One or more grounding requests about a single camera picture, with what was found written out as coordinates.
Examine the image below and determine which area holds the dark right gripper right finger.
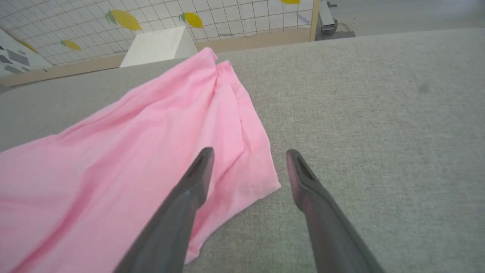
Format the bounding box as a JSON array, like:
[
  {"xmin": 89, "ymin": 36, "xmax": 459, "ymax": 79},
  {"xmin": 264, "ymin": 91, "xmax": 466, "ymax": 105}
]
[{"xmin": 286, "ymin": 149, "xmax": 385, "ymax": 273}]

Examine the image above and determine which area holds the grey fabric sofa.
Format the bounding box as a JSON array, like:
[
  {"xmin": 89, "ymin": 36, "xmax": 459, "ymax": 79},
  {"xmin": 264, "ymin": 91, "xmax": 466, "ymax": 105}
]
[{"xmin": 0, "ymin": 27, "xmax": 485, "ymax": 273}]

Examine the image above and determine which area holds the white panel with grey shapes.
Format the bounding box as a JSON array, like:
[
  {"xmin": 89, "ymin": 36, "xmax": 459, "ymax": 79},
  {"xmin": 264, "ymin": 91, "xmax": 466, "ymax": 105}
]
[{"xmin": 0, "ymin": 30, "xmax": 53, "ymax": 78}]

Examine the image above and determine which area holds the pink garment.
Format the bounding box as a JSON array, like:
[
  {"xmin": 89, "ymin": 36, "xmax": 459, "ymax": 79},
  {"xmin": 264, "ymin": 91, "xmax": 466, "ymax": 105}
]
[{"xmin": 0, "ymin": 47, "xmax": 282, "ymax": 273}]

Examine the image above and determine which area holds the white box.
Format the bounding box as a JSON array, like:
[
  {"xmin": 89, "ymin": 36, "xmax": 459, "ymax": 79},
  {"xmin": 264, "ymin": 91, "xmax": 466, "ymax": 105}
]
[{"xmin": 120, "ymin": 26, "xmax": 198, "ymax": 68}]

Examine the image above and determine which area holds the black floor plate under foot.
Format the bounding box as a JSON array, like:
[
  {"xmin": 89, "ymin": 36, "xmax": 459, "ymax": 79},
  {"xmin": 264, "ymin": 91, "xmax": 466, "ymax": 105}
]
[{"xmin": 315, "ymin": 31, "xmax": 356, "ymax": 41}]

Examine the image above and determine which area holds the lemon print partition panel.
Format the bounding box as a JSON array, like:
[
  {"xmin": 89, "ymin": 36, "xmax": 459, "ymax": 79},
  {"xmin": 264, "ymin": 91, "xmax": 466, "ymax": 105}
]
[{"xmin": 0, "ymin": 0, "xmax": 321, "ymax": 88}]

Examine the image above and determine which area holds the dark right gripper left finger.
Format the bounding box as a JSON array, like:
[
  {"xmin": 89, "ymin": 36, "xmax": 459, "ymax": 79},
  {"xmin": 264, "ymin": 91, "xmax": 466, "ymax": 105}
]
[{"xmin": 114, "ymin": 147, "xmax": 215, "ymax": 273}]

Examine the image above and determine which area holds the metal partition foot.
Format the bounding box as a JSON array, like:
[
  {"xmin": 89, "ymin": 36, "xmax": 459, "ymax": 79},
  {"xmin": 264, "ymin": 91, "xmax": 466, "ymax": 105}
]
[{"xmin": 318, "ymin": 0, "xmax": 338, "ymax": 36}]

